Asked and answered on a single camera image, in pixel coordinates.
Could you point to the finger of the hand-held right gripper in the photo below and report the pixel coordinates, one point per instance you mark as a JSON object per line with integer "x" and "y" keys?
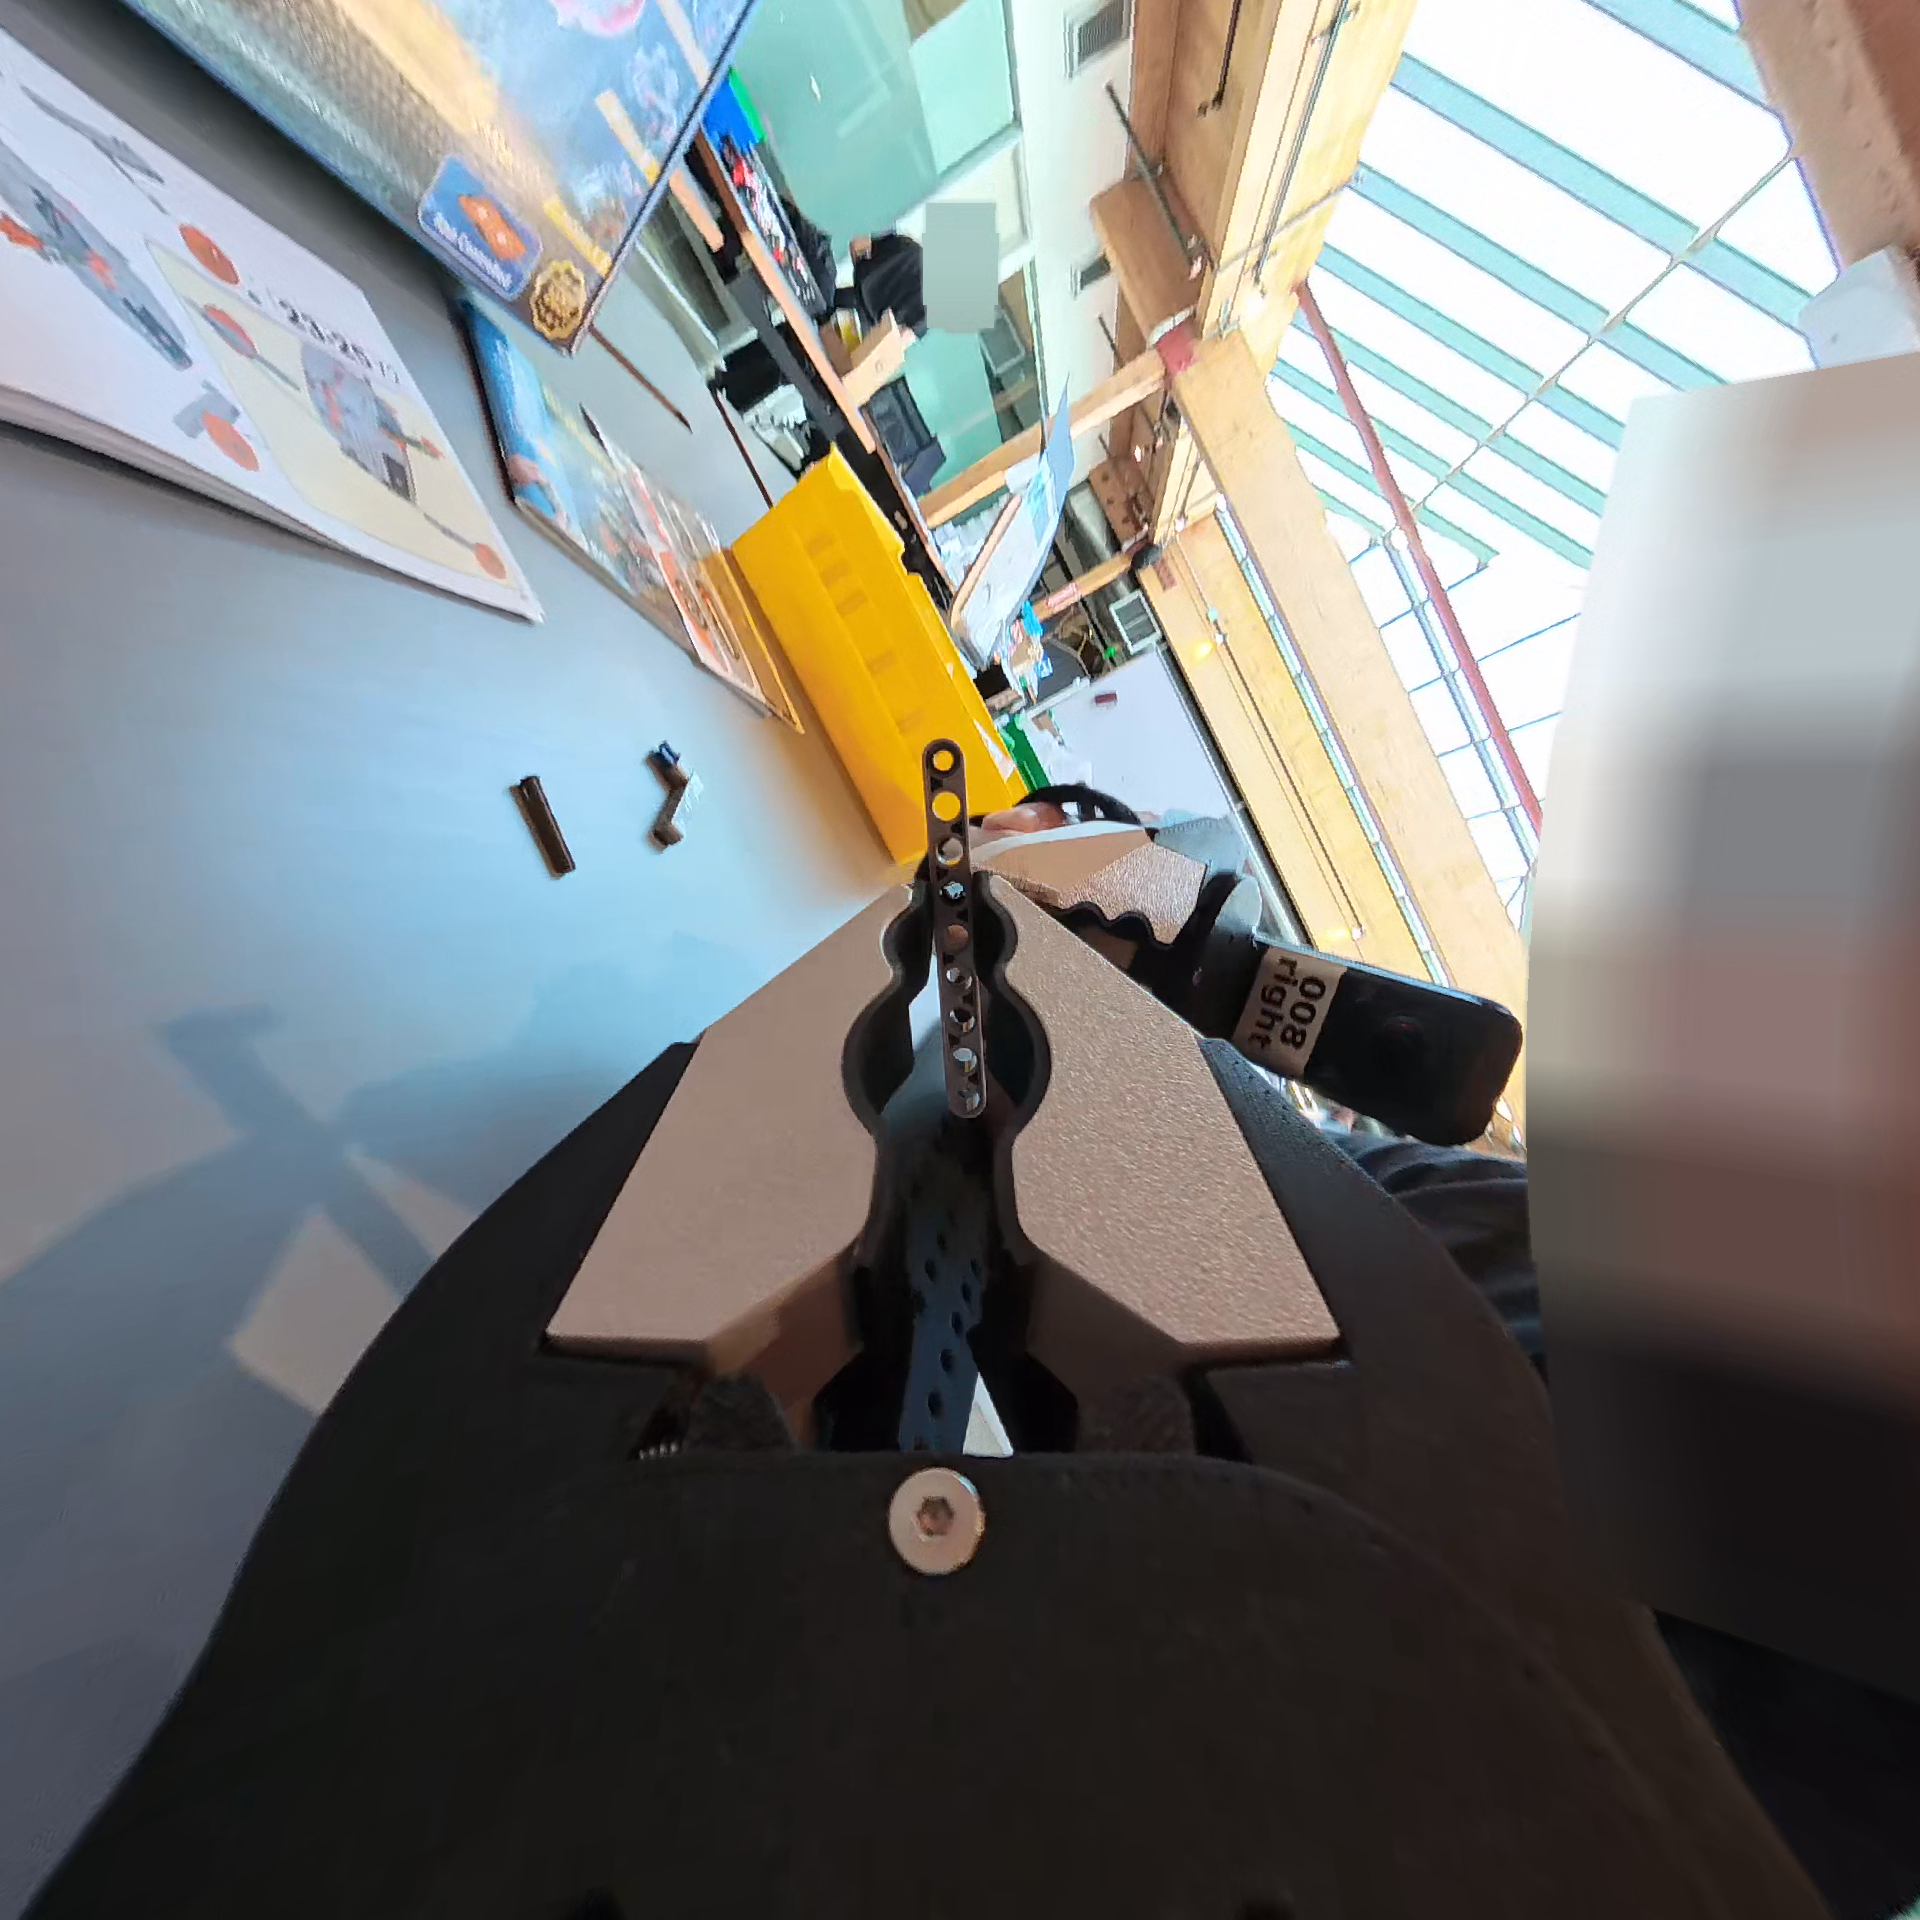
{"x": 1118, "y": 885}
{"x": 1049, "y": 848}

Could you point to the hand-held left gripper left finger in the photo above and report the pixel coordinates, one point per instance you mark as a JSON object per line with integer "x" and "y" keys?
{"x": 719, "y": 1187}

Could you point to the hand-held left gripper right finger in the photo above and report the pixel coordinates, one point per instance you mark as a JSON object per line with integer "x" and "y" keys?
{"x": 1155, "y": 1198}

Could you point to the dark perforated toy beam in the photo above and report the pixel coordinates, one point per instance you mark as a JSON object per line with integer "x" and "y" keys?
{"x": 953, "y": 931}

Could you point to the grey desk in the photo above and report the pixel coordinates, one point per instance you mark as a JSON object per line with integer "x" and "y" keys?
{"x": 302, "y": 931}

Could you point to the person's dark clothing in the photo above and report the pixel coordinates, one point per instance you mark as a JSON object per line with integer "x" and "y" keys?
{"x": 1464, "y": 1230}

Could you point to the yellow plastic bin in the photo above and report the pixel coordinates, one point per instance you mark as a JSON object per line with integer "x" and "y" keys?
{"x": 856, "y": 630}

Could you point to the small dark angled brick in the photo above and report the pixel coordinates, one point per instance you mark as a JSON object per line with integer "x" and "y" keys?
{"x": 672, "y": 795}

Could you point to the small dark straight brick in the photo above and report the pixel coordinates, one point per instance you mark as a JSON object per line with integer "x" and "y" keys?
{"x": 543, "y": 825}

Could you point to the black storage shelf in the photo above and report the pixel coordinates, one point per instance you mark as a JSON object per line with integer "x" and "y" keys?
{"x": 783, "y": 241}

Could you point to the building instruction booklet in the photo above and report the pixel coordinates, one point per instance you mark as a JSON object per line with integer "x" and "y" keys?
{"x": 226, "y": 377}

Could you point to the large toy set box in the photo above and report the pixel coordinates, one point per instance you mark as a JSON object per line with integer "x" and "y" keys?
{"x": 451, "y": 107}

